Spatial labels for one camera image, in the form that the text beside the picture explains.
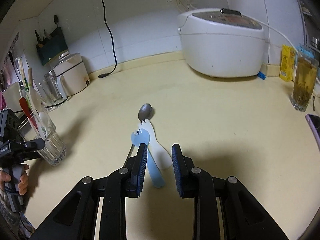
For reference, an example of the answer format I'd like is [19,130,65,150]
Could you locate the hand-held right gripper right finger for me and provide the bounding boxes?
[171,143,289,240]

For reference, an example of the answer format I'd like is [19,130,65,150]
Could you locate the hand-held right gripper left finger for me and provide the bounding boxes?
[29,143,148,240]

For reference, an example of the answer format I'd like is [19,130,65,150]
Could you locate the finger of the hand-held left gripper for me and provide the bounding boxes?
[16,138,47,153]

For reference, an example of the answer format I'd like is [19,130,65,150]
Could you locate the light blue plastic spork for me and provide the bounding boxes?
[131,127,166,188]

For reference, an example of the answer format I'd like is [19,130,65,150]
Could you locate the clear glass tumbler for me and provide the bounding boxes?
[16,115,67,167]

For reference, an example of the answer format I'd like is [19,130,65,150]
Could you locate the white plastic spork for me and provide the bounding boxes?
[139,119,173,171]

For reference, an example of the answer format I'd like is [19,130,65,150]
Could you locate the metal spoon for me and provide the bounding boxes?
[124,103,153,167]

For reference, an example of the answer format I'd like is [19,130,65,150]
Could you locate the white green-printed long stirrer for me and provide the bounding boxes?
[14,57,47,140]

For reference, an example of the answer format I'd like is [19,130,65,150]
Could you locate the brown wooden chopstick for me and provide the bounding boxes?
[28,67,35,90]
[27,67,34,89]

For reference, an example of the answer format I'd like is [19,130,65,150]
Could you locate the person's left forearm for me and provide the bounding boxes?
[0,190,15,233]

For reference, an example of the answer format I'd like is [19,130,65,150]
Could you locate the person's left hand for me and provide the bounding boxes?
[0,164,30,196]

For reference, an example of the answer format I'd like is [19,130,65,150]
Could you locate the white cutting board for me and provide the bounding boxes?
[2,81,22,113]

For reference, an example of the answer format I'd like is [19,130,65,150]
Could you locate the small glass cup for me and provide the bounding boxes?
[39,80,54,108]

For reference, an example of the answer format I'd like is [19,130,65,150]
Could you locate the pink hanging pad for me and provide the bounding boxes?
[0,62,14,88]

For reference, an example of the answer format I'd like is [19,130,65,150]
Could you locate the tall glass jar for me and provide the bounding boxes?
[44,70,64,103]

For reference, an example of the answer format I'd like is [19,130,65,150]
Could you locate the beige electric pot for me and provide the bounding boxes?
[51,52,90,100]

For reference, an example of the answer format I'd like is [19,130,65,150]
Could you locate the dark green utensil holder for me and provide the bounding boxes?
[36,27,68,67]

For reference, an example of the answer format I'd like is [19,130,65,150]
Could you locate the dark chopsticks bundle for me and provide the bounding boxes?
[35,29,52,43]

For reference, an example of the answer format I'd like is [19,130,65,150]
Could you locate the white rice cooker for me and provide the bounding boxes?
[177,8,265,78]

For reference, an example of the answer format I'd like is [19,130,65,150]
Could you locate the smartphone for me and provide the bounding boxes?
[305,114,320,153]

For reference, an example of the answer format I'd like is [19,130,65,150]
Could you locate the yellow carton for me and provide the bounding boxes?
[279,44,297,82]

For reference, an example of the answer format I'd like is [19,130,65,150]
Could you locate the glass of tea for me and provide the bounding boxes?
[290,52,320,112]

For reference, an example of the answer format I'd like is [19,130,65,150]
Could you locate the light blue packet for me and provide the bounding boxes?
[297,44,315,58]

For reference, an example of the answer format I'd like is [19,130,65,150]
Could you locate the black griddle cable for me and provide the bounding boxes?
[45,97,69,110]

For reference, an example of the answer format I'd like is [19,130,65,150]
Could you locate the black power cable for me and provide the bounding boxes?
[98,0,132,79]

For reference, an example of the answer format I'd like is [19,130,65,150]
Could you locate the white power cable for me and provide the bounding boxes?
[259,22,320,85]

